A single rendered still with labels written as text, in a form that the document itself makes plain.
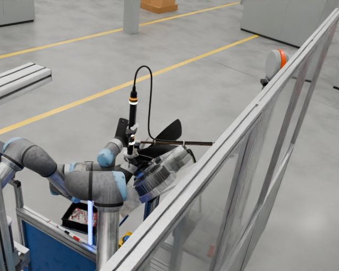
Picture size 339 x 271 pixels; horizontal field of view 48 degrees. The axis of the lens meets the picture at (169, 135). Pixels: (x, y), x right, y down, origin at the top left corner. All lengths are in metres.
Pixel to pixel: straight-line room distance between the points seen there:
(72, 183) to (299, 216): 2.93
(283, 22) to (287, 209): 5.73
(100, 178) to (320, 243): 2.77
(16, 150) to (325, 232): 3.01
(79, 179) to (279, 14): 7.97
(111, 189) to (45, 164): 0.51
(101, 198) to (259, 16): 8.14
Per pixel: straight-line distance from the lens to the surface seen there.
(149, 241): 0.67
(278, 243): 3.71
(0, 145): 2.36
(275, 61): 1.98
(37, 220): 2.41
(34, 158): 1.87
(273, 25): 9.18
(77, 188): 1.48
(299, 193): 4.35
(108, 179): 1.47
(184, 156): 2.44
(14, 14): 8.43
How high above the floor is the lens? 2.55
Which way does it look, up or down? 32 degrees down
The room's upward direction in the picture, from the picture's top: 8 degrees clockwise
